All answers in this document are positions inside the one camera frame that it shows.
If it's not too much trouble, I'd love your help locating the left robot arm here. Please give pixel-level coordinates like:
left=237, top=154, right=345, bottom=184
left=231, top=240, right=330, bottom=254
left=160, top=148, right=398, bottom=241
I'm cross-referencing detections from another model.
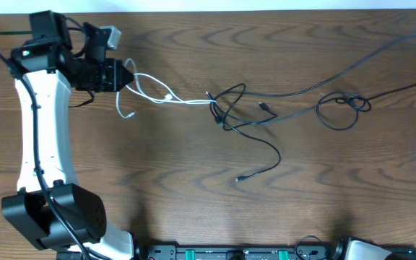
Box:
left=1, top=11, right=135, bottom=259

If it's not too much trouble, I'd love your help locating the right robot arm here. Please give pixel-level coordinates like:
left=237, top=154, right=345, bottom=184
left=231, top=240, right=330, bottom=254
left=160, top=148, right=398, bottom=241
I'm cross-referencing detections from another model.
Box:
left=339, top=83, right=416, bottom=260

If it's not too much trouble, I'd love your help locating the white USB cable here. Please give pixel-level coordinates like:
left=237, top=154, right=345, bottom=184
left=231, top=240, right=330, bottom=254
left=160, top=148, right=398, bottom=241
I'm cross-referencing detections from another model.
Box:
left=116, top=58, right=217, bottom=120

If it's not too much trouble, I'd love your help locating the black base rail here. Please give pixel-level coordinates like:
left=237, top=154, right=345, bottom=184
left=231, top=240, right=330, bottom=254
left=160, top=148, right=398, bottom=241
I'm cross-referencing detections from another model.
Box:
left=56, top=236, right=416, bottom=260

